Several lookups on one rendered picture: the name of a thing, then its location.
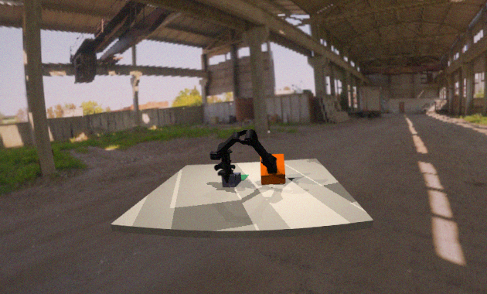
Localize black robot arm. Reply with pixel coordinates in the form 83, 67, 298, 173
209, 129, 278, 174

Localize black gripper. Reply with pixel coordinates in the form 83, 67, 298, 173
217, 160, 236, 183

